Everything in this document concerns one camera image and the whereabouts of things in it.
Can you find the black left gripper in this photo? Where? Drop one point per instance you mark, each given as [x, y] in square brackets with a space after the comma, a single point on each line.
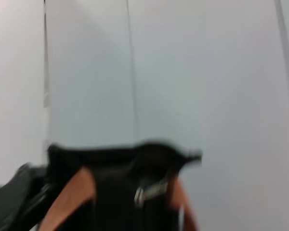
[9, 204]

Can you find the silver zipper pull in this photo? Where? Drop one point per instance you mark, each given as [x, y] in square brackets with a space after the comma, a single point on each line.
[149, 191]

